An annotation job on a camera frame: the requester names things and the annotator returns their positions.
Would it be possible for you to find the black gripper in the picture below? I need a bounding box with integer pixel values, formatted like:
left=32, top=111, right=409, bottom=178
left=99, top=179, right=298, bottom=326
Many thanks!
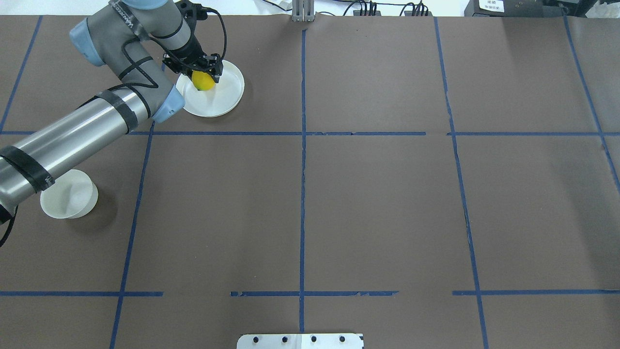
left=162, top=38, right=223, bottom=89

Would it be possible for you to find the yellow lemon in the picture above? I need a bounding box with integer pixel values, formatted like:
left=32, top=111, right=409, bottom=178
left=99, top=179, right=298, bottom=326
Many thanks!
left=190, top=71, right=217, bottom=91

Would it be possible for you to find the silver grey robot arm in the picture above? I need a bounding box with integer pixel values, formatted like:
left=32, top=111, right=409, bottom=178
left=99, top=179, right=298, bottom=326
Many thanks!
left=0, top=0, right=223, bottom=223

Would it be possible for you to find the white round plate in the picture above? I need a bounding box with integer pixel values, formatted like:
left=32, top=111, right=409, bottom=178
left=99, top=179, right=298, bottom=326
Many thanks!
left=175, top=60, right=245, bottom=118

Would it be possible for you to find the white plastic bowl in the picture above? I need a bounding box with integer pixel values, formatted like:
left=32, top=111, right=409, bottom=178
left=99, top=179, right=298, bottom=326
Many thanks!
left=40, top=169, right=99, bottom=219

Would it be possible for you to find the white metal mounting plate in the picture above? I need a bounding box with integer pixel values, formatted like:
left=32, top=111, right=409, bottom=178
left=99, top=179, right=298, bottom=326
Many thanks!
left=236, top=333, right=365, bottom=349

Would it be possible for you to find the black power strip left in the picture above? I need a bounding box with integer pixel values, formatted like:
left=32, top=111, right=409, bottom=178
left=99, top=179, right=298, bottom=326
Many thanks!
left=352, top=0, right=380, bottom=17

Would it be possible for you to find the black power strip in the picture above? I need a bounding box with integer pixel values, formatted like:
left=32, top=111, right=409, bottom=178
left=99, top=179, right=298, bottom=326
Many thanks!
left=352, top=0, right=380, bottom=17
left=399, top=0, right=432, bottom=17

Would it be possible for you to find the black power strip right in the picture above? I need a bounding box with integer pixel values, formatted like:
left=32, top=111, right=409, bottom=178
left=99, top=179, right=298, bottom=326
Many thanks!
left=399, top=0, right=432, bottom=17

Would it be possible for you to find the brown paper table cover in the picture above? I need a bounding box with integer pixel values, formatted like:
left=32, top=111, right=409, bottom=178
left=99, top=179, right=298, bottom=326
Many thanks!
left=1, top=14, right=619, bottom=349

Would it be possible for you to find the black device box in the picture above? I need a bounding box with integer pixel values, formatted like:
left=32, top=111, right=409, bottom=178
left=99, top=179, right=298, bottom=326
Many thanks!
left=464, top=0, right=564, bottom=18

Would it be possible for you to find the grey metal bracket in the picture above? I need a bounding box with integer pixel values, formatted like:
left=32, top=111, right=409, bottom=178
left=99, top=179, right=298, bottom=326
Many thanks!
left=292, top=0, right=316, bottom=22

